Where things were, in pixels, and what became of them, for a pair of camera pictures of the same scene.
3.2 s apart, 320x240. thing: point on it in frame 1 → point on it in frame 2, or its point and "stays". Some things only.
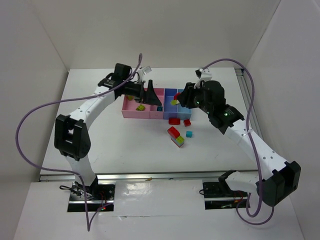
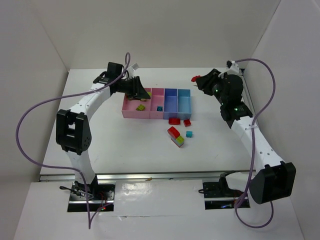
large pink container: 129,109 stays
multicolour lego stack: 175,137 stays
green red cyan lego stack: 175,101 → 193,79
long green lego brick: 140,107 stays
